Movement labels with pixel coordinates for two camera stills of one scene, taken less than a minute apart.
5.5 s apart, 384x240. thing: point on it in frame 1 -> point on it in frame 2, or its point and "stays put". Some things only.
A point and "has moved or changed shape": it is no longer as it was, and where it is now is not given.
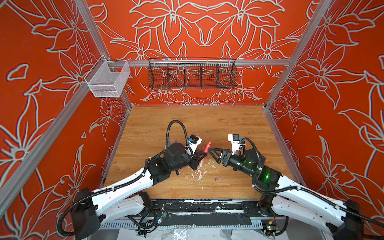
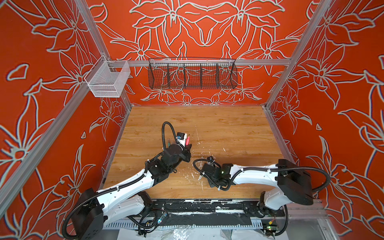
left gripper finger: x=198 y=156 -> x=187 y=153
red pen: x=206 y=149 has moved or changed shape
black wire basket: x=192 y=73 stays put
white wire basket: x=108 y=78 stays put
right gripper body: x=224 y=157 -> x=208 y=169
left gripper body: x=195 y=159 stays put
